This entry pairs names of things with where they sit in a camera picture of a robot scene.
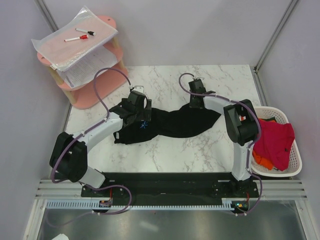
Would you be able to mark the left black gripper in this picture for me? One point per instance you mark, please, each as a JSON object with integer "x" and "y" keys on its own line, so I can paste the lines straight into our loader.
{"x": 145, "y": 115}

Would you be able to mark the aluminium frame rail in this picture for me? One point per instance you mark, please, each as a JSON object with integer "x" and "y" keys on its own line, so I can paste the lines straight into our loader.
{"x": 269, "y": 189}

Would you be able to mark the white plastic laundry basket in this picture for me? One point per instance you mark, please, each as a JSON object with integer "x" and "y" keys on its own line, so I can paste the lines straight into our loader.
{"x": 295, "y": 164}

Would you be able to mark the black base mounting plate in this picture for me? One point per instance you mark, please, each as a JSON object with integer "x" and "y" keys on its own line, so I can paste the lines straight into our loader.
{"x": 113, "y": 179}

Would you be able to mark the orange t shirt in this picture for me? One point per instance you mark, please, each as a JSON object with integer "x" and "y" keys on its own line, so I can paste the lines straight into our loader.
{"x": 262, "y": 161}

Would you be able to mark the plastic sleeve with pink paper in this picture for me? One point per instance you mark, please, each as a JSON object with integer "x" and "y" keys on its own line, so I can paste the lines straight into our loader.
{"x": 63, "y": 55}

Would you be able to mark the magenta t shirt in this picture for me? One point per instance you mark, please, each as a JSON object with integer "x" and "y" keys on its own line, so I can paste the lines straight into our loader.
{"x": 275, "y": 143}

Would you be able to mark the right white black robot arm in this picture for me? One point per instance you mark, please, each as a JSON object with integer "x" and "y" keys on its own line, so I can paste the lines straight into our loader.
{"x": 241, "y": 121}

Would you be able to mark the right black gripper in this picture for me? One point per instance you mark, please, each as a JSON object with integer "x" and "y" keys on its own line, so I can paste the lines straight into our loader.
{"x": 191, "y": 104}

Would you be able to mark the white slotted cable duct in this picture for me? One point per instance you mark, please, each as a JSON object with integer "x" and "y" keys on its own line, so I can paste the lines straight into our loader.
{"x": 99, "y": 205}

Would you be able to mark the black t shirt blue logo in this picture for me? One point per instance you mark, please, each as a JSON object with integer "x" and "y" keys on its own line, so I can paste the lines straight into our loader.
{"x": 185, "y": 122}

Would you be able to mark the red cap whiteboard marker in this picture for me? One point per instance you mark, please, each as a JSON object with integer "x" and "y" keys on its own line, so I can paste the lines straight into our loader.
{"x": 82, "y": 37}

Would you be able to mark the white paper scrap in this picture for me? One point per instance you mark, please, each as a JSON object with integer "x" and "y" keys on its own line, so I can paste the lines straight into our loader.
{"x": 60, "y": 237}

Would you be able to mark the black cap whiteboard marker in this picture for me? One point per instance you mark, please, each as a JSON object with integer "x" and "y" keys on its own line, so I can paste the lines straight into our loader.
{"x": 91, "y": 33}

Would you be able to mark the printed paper stack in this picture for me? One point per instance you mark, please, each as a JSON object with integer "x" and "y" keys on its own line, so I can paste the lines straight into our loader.
{"x": 84, "y": 70}

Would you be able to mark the dark green t shirt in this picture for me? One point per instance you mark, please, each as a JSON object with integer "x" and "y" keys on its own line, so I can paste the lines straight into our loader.
{"x": 271, "y": 119}

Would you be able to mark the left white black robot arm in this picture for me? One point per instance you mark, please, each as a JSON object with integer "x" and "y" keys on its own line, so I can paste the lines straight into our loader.
{"x": 69, "y": 159}

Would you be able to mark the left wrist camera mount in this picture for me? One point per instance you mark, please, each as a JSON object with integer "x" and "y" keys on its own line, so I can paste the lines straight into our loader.
{"x": 138, "y": 88}

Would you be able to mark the pink three tier shelf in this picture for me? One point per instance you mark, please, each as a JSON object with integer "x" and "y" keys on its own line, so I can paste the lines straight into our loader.
{"x": 105, "y": 81}

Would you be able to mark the purple pen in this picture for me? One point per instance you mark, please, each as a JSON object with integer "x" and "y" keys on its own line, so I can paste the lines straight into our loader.
{"x": 69, "y": 82}

